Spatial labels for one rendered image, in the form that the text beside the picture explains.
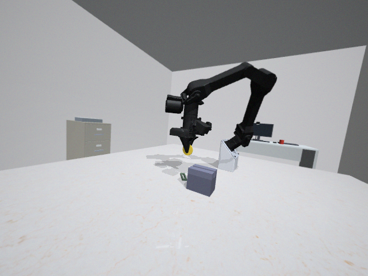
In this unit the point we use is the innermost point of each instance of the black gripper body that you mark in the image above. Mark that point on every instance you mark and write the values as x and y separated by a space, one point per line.
185 131

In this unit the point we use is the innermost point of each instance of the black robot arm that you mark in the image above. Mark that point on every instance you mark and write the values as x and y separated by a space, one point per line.
262 82

